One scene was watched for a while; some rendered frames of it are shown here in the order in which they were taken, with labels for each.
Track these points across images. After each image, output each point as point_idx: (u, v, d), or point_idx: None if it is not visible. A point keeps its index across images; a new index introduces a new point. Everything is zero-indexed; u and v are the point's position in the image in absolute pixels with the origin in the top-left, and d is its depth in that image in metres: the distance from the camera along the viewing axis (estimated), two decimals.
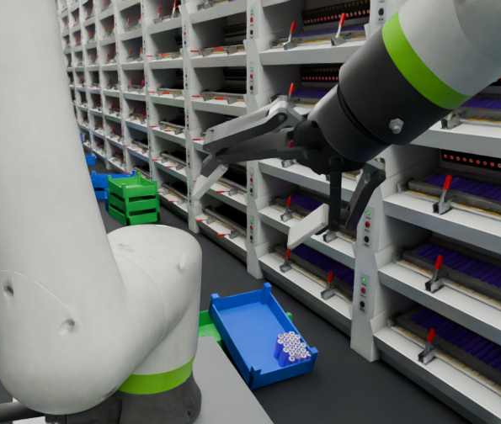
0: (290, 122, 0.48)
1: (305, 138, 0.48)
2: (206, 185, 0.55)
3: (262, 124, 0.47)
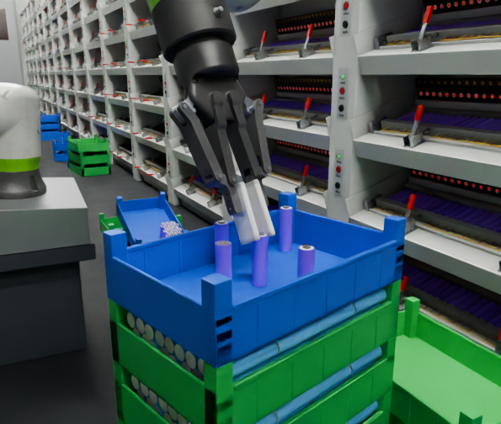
0: (189, 105, 0.57)
1: (202, 96, 0.58)
2: (249, 212, 0.58)
3: (192, 124, 0.56)
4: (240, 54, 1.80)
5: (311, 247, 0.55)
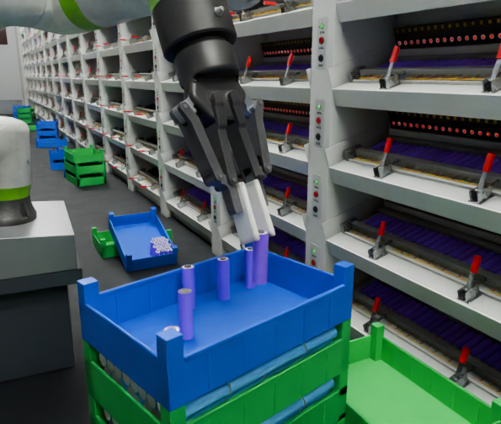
0: (190, 105, 0.57)
1: (202, 96, 0.58)
2: (249, 212, 0.58)
3: (193, 123, 0.56)
4: None
5: (264, 232, 0.59)
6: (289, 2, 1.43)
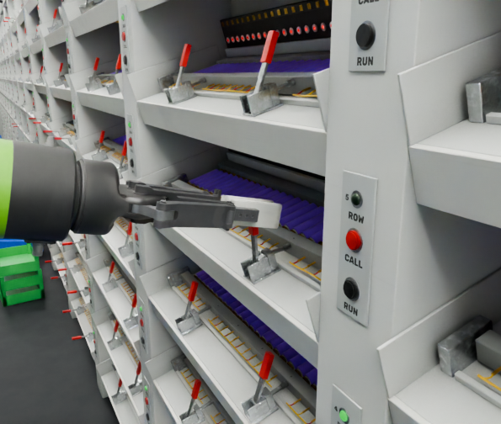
0: (153, 206, 0.49)
1: (141, 196, 0.50)
2: (258, 201, 0.59)
3: (180, 203, 0.50)
4: (163, 280, 1.06)
5: None
6: (275, 252, 0.62)
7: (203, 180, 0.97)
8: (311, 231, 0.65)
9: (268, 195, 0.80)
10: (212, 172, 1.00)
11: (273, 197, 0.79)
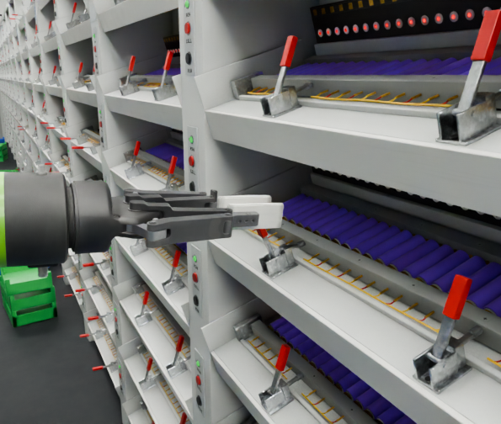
0: (146, 225, 0.50)
1: (135, 214, 0.51)
2: (258, 204, 0.58)
3: (173, 220, 0.50)
4: (229, 331, 0.85)
5: None
6: (463, 344, 0.42)
7: (290, 209, 0.77)
8: None
9: (397, 239, 0.60)
10: (298, 198, 0.79)
11: (407, 242, 0.59)
